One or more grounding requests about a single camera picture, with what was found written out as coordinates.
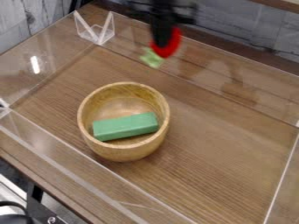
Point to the clear acrylic tray wall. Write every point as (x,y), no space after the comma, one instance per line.
(226,168)

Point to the black table leg bracket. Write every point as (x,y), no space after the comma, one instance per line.
(44,208)

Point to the round wooden bowl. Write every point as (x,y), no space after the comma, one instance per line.
(115,100)

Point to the red plush strawberry fruit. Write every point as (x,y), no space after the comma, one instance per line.
(157,54)

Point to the green rectangular block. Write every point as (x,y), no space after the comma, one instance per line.
(126,126)

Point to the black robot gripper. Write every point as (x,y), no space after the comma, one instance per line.
(163,12)

